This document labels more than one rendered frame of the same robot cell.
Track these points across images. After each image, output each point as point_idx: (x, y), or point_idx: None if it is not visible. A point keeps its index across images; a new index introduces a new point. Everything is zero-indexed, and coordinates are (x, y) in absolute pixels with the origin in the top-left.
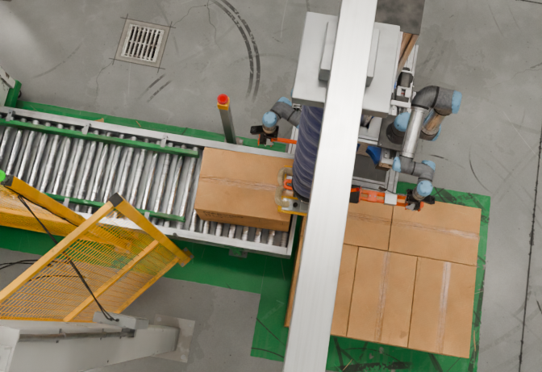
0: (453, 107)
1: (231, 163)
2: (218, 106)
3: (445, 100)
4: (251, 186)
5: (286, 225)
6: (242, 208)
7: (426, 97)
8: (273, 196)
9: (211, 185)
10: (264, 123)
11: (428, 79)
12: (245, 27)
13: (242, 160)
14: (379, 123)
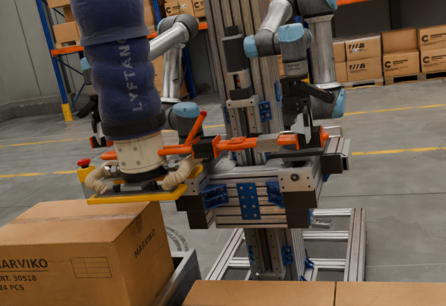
0: None
1: (62, 207)
2: (77, 172)
3: None
4: (75, 219)
5: (119, 279)
6: (46, 237)
7: None
8: (101, 223)
9: (20, 225)
10: (81, 64)
11: (394, 251)
12: (180, 239)
13: (79, 203)
14: (280, 160)
